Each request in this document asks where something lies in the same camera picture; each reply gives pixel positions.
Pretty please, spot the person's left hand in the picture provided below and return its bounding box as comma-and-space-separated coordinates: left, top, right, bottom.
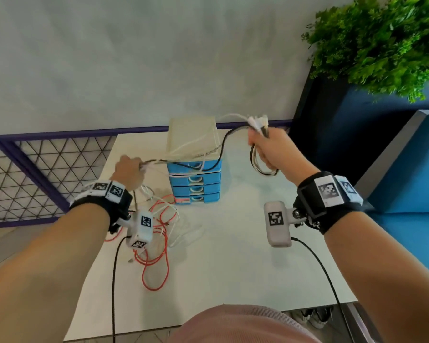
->
109, 155, 146, 192

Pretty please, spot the person's right hand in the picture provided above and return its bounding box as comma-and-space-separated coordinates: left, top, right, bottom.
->
247, 126, 317, 187

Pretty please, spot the blue plastic drawer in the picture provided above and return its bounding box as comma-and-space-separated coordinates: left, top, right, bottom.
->
167, 160, 222, 175
170, 183, 221, 195
168, 173, 222, 185
172, 193, 221, 204

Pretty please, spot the white drawer cabinet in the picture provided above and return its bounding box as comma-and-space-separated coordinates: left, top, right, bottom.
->
166, 116, 223, 205

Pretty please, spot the grey braided cable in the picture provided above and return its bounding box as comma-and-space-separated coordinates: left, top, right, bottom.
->
141, 124, 280, 177

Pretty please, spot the red cable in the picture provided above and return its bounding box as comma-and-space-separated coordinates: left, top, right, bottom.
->
105, 194, 181, 292

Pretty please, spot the person's left forearm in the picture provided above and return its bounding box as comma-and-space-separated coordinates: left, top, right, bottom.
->
0, 203, 111, 343

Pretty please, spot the person's right forearm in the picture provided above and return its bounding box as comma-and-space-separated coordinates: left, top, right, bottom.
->
323, 210, 429, 343

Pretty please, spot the person's pink shirt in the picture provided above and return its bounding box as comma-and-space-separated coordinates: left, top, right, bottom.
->
168, 304, 322, 343

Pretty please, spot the black planter box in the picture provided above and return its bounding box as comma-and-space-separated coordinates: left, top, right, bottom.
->
287, 66, 429, 186

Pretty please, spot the white table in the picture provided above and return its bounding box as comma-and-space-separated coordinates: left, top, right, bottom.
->
63, 129, 358, 342

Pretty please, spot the green artificial plant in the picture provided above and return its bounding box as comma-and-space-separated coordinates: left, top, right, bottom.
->
301, 0, 429, 103

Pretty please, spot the grey sneaker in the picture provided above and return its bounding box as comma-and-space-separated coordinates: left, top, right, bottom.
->
291, 309, 315, 325
309, 306, 335, 330

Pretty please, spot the left black wrist strap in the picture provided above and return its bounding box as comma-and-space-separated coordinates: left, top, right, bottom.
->
69, 179, 133, 234

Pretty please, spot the black wrist strap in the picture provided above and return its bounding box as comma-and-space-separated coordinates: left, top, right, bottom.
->
69, 179, 133, 234
293, 171, 374, 235

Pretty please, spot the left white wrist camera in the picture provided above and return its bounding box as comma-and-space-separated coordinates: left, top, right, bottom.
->
125, 210, 154, 250

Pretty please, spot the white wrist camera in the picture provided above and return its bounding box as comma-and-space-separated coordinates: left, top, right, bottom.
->
264, 201, 306, 248
125, 210, 154, 250

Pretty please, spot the right black wrist strap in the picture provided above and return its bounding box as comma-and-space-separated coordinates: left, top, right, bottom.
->
293, 171, 374, 235

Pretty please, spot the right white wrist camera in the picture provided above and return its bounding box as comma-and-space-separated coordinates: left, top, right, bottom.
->
264, 201, 306, 248

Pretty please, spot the black camera cable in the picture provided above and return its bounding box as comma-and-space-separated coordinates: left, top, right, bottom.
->
111, 235, 129, 343
290, 237, 347, 333

